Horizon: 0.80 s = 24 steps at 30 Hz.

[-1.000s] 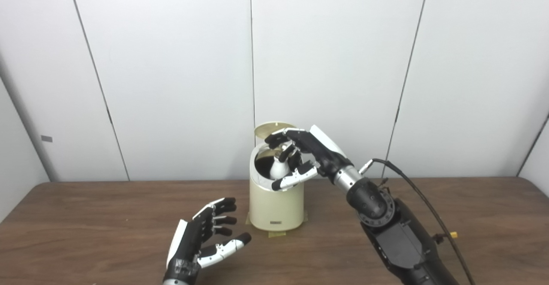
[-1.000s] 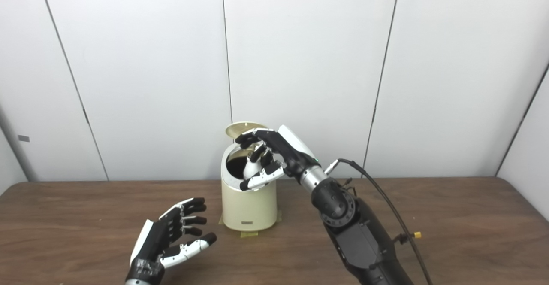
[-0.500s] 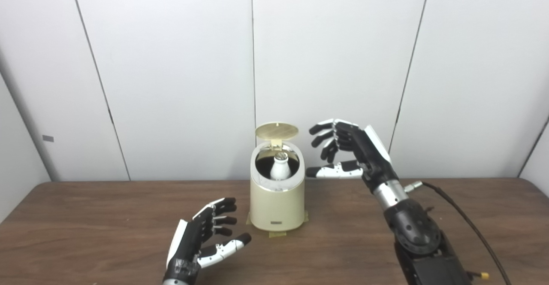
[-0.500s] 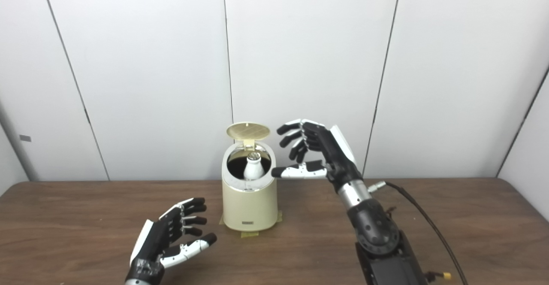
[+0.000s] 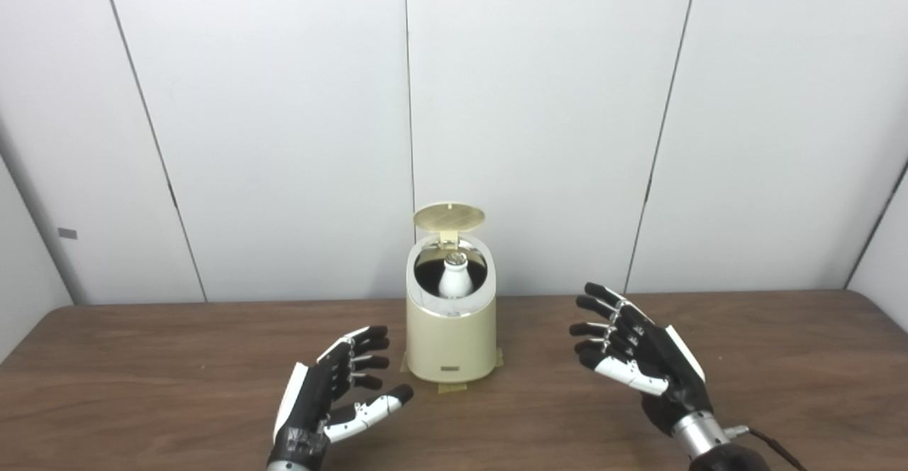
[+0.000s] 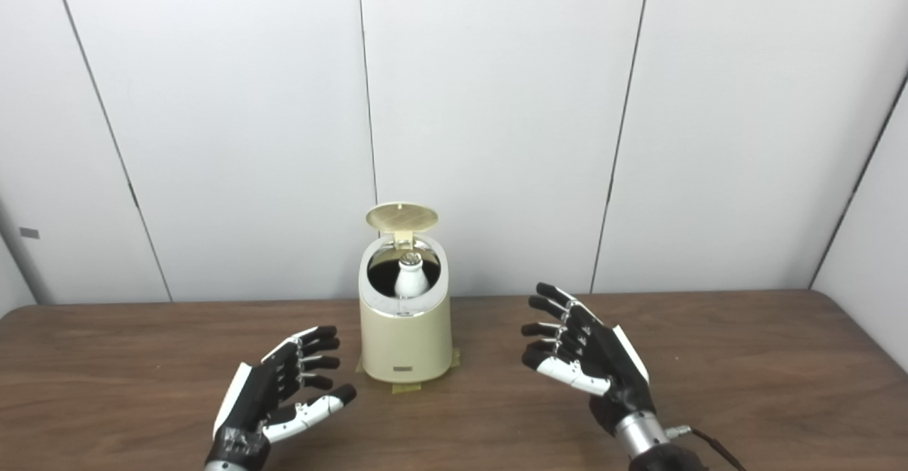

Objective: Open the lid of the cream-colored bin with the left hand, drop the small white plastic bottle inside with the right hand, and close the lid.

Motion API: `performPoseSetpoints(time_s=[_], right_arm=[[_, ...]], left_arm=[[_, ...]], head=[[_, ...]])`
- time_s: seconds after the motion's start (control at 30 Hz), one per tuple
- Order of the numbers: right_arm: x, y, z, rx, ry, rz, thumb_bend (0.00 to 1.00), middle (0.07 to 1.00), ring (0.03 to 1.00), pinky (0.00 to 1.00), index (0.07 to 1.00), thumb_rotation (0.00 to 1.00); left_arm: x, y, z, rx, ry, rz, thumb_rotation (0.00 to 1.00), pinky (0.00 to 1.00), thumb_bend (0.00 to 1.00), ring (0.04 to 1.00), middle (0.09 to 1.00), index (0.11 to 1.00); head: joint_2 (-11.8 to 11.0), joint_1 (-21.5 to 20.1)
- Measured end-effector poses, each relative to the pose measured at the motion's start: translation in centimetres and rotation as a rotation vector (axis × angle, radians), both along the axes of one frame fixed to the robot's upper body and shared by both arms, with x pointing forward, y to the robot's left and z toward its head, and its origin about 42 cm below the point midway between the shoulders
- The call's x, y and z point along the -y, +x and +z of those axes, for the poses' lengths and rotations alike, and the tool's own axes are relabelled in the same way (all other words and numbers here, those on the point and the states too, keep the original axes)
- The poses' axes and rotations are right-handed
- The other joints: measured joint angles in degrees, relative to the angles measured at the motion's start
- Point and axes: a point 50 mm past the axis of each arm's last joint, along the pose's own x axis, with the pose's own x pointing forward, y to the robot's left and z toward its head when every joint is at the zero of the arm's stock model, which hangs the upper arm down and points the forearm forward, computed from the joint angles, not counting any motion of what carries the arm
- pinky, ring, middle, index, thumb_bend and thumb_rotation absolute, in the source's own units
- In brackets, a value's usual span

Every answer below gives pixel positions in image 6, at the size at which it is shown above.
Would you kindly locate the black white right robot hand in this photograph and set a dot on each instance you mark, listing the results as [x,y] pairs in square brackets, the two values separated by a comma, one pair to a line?
[613,372]

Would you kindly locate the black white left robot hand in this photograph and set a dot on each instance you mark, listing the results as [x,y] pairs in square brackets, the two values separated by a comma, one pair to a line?
[245,403]

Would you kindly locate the cream-colored bin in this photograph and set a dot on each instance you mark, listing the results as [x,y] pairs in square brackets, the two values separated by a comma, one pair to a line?
[404,343]

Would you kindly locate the small white plastic bottle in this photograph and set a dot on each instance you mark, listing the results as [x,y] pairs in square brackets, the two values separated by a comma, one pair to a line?
[411,279]

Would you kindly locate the round cream bin lid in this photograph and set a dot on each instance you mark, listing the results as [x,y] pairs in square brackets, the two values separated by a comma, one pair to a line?
[401,217]

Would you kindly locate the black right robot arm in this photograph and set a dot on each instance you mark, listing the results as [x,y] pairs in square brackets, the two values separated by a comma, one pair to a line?
[642,435]

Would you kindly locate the small gray wall sticker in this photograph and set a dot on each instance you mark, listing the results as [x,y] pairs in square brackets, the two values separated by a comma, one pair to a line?
[29,233]

